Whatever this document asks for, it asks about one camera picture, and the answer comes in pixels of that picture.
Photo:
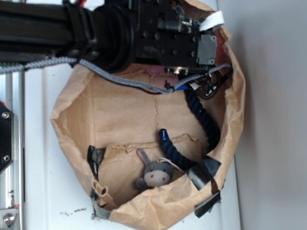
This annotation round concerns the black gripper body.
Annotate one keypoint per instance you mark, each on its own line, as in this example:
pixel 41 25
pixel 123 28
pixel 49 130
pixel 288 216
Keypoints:
pixel 167 37

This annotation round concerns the aluminium frame rail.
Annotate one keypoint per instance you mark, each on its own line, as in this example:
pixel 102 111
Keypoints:
pixel 12 191

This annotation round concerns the grey plush donkey toy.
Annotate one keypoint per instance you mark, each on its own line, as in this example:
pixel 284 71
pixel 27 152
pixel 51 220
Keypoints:
pixel 156 173

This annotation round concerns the metal corner bracket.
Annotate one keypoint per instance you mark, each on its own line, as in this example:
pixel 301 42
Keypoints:
pixel 9 219

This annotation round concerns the brown paper bag bin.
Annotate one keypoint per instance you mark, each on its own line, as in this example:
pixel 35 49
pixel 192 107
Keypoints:
pixel 101 125

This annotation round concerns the black mounting plate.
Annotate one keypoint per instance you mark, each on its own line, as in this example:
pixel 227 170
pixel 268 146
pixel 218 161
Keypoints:
pixel 5 137

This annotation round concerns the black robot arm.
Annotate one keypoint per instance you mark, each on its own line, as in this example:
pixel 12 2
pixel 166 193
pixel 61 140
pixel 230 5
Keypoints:
pixel 113 36

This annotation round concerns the white plastic tray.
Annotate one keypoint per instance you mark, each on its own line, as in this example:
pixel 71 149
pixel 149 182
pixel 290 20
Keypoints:
pixel 54 198

